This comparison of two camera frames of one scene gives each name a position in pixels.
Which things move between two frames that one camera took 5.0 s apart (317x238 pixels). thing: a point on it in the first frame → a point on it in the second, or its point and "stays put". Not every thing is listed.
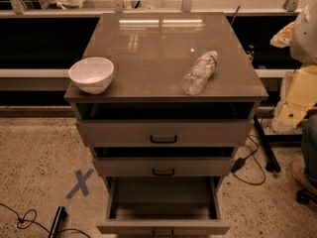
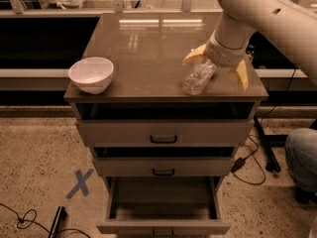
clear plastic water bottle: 196,78 stays put
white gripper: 305,39 → 223,56
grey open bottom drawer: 162,206 stays put
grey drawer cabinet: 145,125 stays put
